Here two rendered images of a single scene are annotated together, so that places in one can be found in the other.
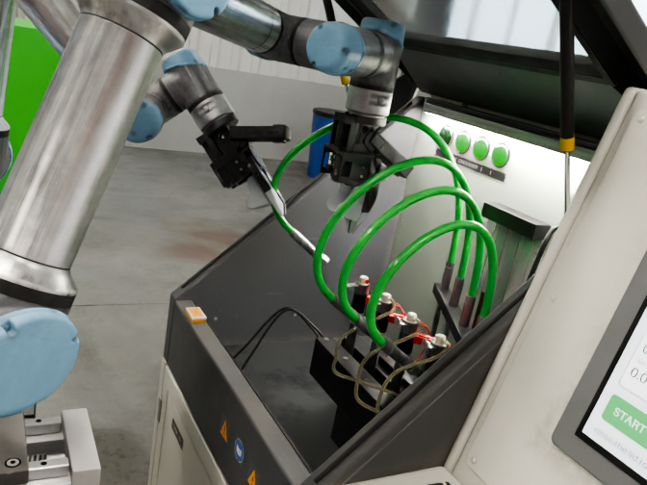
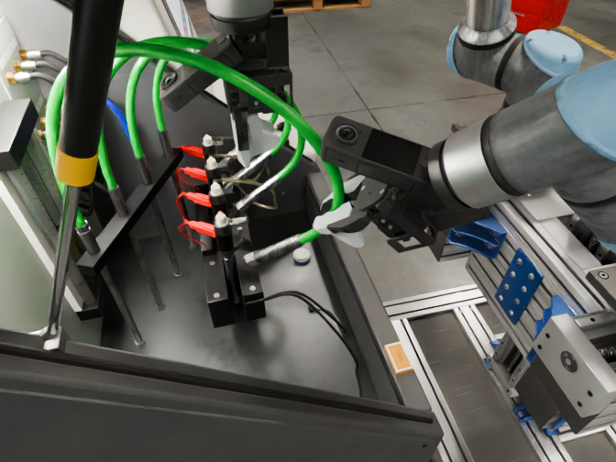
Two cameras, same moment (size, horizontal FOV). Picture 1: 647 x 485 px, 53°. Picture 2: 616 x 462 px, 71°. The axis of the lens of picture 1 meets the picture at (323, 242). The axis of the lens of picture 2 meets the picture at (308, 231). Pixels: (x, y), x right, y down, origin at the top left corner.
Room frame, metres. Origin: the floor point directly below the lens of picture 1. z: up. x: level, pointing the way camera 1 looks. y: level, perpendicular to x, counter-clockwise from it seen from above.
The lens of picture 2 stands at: (1.61, 0.19, 1.59)
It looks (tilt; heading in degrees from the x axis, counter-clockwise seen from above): 44 degrees down; 196
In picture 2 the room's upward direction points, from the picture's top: straight up
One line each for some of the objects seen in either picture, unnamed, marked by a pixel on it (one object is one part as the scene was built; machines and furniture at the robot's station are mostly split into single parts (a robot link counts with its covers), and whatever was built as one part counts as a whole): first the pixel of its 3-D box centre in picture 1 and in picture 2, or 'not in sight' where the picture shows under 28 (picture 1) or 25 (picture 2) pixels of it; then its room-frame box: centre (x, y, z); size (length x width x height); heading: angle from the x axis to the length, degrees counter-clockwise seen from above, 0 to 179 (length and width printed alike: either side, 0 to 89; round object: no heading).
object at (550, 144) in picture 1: (508, 132); not in sight; (1.29, -0.31, 1.43); 0.54 x 0.03 x 0.02; 31
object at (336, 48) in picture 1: (335, 48); not in sight; (1.04, 0.04, 1.53); 0.11 x 0.11 x 0.08; 59
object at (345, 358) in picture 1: (374, 415); (228, 256); (1.05, -0.15, 0.91); 0.34 x 0.10 x 0.15; 31
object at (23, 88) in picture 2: not in sight; (49, 120); (1.08, -0.44, 1.20); 0.13 x 0.03 x 0.31; 31
